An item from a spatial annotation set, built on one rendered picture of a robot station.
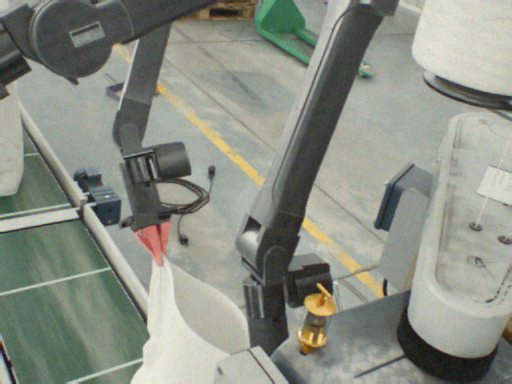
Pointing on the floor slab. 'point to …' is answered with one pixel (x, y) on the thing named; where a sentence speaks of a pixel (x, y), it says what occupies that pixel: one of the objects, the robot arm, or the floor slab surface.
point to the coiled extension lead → (191, 202)
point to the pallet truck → (291, 17)
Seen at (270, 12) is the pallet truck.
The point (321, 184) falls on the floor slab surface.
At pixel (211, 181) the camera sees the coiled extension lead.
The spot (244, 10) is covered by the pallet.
